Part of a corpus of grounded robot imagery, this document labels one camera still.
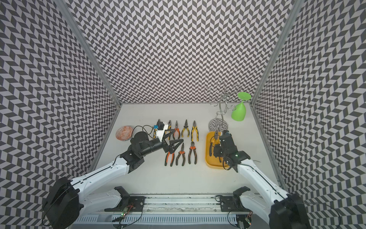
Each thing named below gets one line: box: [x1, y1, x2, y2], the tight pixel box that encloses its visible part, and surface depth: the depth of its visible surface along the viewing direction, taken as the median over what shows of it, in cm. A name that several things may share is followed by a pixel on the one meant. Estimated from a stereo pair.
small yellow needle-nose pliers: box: [181, 119, 190, 138], surface depth 104 cm
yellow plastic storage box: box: [204, 131, 224, 170], surface depth 86 cm
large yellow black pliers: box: [191, 120, 199, 142], surface depth 104 cm
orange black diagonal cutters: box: [188, 141, 198, 165], surface depth 93 cm
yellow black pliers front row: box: [209, 130, 220, 157], surface depth 84 cm
